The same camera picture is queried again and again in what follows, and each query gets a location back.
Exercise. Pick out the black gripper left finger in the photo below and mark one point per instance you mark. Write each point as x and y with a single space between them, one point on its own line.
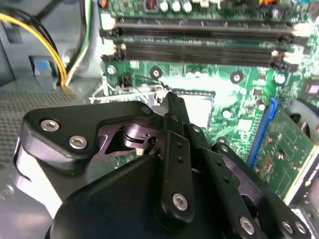
62 129

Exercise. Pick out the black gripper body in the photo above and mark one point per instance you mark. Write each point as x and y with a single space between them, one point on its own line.
112 204

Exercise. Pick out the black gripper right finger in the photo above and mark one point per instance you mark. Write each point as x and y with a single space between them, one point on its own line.
224 179

